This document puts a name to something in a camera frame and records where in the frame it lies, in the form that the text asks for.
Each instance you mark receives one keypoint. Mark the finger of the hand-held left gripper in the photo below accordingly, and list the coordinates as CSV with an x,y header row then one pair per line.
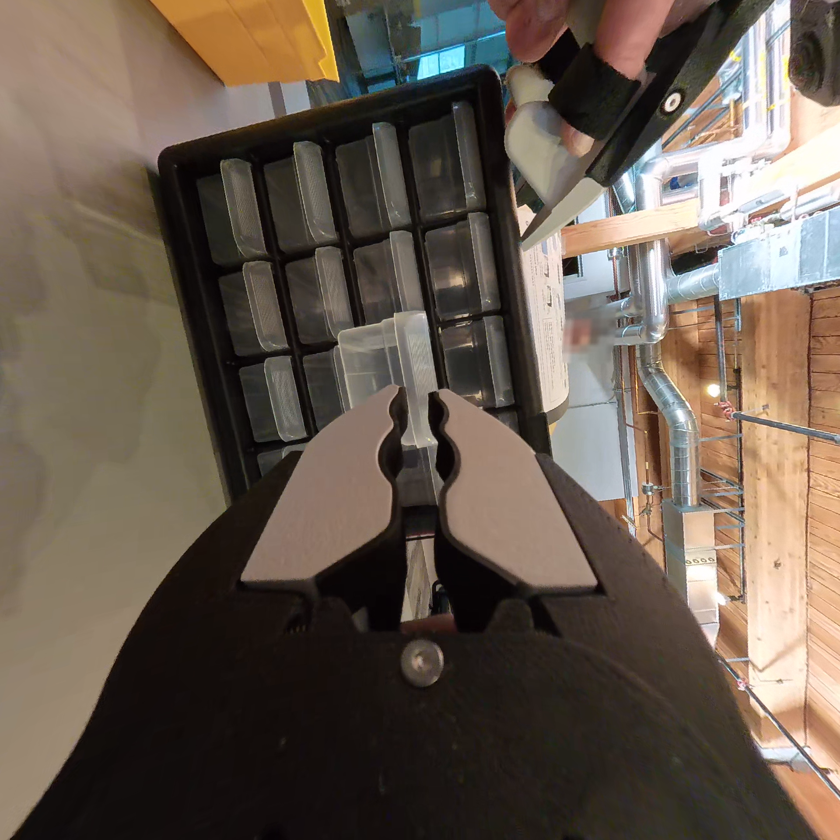
x,y
568,210

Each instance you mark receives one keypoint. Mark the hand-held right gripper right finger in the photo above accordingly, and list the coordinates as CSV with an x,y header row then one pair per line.
x,y
512,505

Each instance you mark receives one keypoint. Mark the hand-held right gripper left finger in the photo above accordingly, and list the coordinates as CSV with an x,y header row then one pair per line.
x,y
328,499

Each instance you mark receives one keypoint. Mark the clear plastic pulled-out drawer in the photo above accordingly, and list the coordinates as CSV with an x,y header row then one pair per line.
x,y
367,367

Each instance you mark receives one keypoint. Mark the black drawer cabinet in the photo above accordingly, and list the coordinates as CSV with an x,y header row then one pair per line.
x,y
394,105

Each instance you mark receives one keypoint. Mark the set of clear cabinet drawers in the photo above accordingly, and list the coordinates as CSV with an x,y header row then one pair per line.
x,y
308,203

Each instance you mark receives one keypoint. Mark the person's left hand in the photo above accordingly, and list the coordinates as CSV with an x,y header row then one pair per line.
x,y
623,33

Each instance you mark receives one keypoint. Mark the wooden beam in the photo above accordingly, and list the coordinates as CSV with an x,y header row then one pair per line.
x,y
623,229

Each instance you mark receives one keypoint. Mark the silver insulated pipes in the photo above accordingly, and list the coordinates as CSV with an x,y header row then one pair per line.
x,y
754,131

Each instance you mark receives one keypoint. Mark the white printed sheet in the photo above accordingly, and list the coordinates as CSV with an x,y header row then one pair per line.
x,y
548,315

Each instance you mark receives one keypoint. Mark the black metal rod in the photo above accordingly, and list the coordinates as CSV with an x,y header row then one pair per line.
x,y
787,428

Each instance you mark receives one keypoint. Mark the yellow plastic bin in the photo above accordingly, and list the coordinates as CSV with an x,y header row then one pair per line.
x,y
262,33

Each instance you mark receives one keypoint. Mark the galvanised duct box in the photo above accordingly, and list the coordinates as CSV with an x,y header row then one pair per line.
x,y
689,558

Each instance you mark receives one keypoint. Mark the silver spiral ventilation duct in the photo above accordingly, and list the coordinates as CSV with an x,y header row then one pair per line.
x,y
676,420

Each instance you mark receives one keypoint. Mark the grey rectangular metal duct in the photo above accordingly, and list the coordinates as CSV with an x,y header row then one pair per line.
x,y
781,256

